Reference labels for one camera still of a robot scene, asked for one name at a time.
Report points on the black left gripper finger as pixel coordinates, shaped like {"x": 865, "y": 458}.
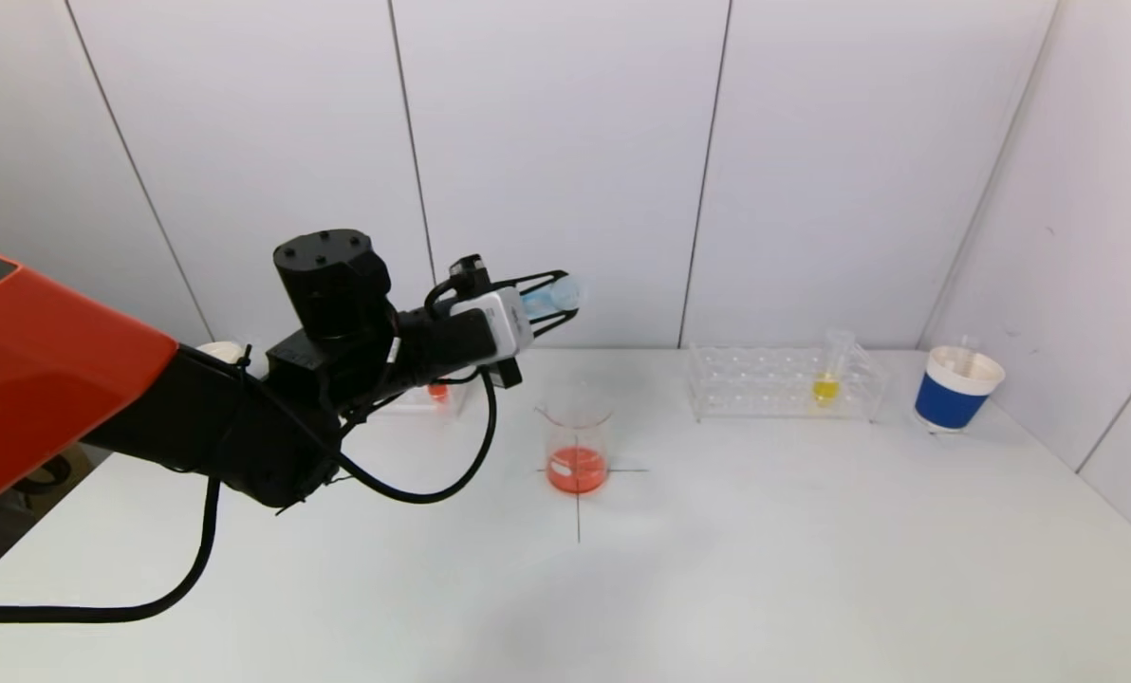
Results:
{"x": 551, "y": 323}
{"x": 551, "y": 274}

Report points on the clear glass beaker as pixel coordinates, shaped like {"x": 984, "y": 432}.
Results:
{"x": 577, "y": 470}

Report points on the test tube with yellow liquid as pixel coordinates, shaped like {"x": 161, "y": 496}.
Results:
{"x": 824, "y": 390}

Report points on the test tube with orange liquid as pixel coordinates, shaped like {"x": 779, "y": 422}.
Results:
{"x": 438, "y": 390}

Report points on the test tube with red liquid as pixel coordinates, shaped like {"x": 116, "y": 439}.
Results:
{"x": 966, "y": 353}

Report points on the blue white paper cup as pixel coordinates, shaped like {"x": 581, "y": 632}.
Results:
{"x": 219, "y": 351}
{"x": 950, "y": 403}

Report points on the clear acrylic test tube rack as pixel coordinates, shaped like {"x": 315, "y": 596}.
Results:
{"x": 423, "y": 403}
{"x": 774, "y": 389}

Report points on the test tube with blue liquid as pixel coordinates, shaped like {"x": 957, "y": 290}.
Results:
{"x": 556, "y": 294}

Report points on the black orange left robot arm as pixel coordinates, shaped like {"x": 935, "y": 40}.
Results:
{"x": 53, "y": 379}

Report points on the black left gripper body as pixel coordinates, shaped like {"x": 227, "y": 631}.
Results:
{"x": 511, "y": 323}

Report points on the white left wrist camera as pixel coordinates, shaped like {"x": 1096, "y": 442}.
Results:
{"x": 509, "y": 323}

